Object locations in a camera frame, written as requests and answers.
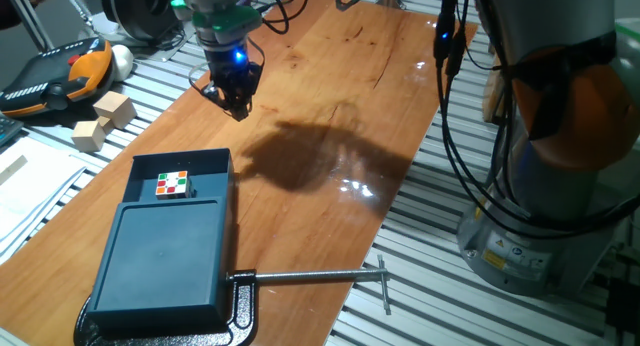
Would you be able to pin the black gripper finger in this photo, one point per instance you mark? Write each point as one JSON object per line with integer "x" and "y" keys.
{"x": 244, "y": 108}
{"x": 220, "y": 98}

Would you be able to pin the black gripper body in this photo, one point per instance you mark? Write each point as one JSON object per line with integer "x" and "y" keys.
{"x": 235, "y": 71}

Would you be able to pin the person forearm dark sleeve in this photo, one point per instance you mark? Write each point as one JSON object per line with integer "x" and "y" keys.
{"x": 12, "y": 11}

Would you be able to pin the dark blue drawer cabinet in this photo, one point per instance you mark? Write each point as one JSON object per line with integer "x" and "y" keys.
{"x": 160, "y": 256}

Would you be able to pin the green wrist mounting plate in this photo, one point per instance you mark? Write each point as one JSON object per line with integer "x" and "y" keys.
{"x": 225, "y": 18}

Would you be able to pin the orange wooden board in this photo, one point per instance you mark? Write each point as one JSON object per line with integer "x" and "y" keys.
{"x": 325, "y": 86}

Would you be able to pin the scrambled rubik's cube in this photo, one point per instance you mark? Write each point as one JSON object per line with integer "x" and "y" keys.
{"x": 172, "y": 185}

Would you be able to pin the white ball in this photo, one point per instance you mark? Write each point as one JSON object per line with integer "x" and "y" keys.
{"x": 123, "y": 61}

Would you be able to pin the large wooden cube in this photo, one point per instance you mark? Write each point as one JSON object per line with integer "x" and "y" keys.
{"x": 116, "y": 108}

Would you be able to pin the tiny wooden block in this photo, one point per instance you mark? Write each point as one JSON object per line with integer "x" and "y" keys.
{"x": 105, "y": 123}

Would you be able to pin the small wooden cube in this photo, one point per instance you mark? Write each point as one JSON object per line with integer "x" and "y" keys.
{"x": 87, "y": 136}

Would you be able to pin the metal tripod leg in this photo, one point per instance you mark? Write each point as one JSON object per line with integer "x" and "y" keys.
{"x": 30, "y": 18}
{"x": 77, "y": 6}

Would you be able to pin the orange black teach pendant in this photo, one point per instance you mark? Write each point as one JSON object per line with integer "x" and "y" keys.
{"x": 45, "y": 81}

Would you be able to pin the black metal c-clamp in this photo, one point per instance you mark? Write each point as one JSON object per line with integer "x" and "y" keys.
{"x": 242, "y": 311}

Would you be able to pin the black keyboard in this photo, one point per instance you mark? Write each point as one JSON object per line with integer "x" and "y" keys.
{"x": 9, "y": 130}

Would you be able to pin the white paper stack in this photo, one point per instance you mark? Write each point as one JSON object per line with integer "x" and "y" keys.
{"x": 30, "y": 201}

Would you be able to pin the small wooden bar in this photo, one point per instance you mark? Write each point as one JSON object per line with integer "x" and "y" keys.
{"x": 12, "y": 169}

